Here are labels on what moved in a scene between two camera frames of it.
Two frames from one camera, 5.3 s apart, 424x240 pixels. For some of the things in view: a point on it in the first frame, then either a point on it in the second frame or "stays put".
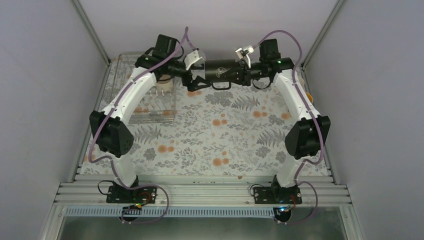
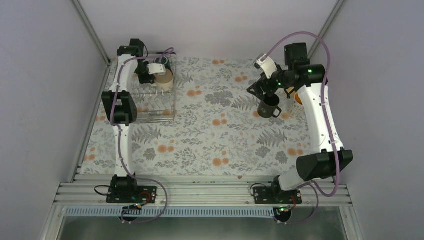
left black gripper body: x=185 y=80 -> x=140 y=67
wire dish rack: x=153 y=105 stays put
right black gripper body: x=246 y=76 -> x=270 y=89
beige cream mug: x=165 y=82 stays put
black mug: x=213 y=68 -> x=267 y=106
